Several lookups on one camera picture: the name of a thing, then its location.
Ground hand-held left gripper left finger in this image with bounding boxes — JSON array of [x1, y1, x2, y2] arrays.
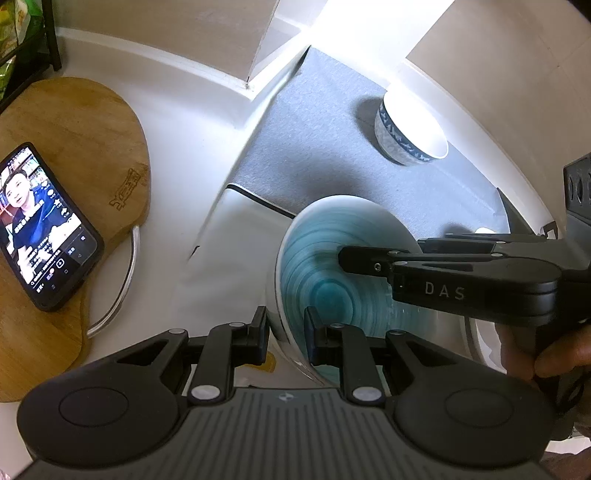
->
[[108, 305, 269, 402]]

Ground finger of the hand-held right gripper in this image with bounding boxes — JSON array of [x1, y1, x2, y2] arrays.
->
[[338, 246, 505, 280], [418, 233, 561, 257]]

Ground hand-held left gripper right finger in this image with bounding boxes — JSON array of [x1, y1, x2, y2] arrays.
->
[[304, 307, 467, 402]]

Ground teal glazed bowl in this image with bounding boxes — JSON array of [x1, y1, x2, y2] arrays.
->
[[265, 195, 469, 387]]

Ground cream bowl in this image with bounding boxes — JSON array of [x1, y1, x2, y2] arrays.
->
[[463, 318, 493, 368]]

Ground person's right hand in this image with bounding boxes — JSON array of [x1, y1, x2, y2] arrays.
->
[[499, 318, 591, 393]]

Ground grey dish mat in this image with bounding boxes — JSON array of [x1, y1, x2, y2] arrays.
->
[[226, 46, 509, 259]]

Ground blue patterned white bowl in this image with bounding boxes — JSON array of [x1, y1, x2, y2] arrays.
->
[[373, 90, 450, 167]]

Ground black smartphone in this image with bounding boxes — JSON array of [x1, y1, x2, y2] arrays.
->
[[0, 142, 105, 313]]

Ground wooden cutting board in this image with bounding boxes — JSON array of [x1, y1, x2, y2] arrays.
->
[[0, 76, 152, 403]]

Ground green packet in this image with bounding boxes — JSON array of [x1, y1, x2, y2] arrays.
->
[[0, 58, 22, 100]]

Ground yellow packet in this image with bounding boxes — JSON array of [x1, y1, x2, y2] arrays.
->
[[0, 0, 31, 57]]

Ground black wire rack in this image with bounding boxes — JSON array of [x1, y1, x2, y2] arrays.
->
[[0, 0, 63, 114]]

